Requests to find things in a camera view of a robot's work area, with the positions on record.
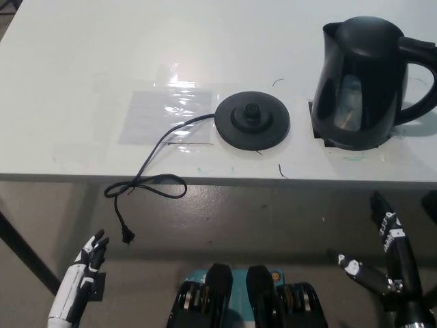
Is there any laminated paper sheet under tape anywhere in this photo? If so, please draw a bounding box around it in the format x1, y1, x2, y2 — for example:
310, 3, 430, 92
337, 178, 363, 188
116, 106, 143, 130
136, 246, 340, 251
117, 90, 216, 146

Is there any black power cord with plug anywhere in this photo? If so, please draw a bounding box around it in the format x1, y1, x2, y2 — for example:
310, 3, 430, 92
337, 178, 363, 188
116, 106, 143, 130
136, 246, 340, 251
104, 112, 216, 245

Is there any black and teal robot body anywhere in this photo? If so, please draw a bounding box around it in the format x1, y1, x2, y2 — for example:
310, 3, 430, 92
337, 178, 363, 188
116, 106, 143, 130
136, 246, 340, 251
165, 262, 328, 328

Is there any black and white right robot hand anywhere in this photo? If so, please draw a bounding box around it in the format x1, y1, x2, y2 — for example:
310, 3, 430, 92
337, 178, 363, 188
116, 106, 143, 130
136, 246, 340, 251
336, 191, 432, 328

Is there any black electric kettle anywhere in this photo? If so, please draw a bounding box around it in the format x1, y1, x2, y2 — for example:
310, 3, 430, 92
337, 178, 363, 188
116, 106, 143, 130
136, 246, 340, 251
309, 16, 437, 151

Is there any round black kettle base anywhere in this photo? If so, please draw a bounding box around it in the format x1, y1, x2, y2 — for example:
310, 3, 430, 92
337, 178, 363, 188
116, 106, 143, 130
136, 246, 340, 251
214, 91, 292, 151

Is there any black tape patch on table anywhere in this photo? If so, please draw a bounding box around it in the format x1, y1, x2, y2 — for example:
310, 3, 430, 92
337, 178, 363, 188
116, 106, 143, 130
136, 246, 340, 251
308, 100, 393, 150

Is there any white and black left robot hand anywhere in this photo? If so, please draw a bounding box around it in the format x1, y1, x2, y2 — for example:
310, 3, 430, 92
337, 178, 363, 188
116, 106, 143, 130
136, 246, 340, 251
47, 229, 111, 324

